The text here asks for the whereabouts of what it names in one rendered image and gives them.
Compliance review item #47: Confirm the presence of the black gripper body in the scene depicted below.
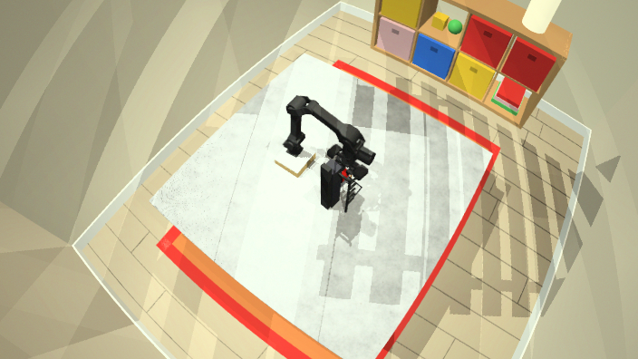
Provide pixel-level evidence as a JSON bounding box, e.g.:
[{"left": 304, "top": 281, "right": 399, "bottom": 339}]
[{"left": 327, "top": 144, "right": 368, "bottom": 180}]

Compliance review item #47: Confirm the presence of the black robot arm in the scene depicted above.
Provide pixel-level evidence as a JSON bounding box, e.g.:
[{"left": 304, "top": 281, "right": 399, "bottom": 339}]
[{"left": 282, "top": 95, "right": 376, "bottom": 166}]

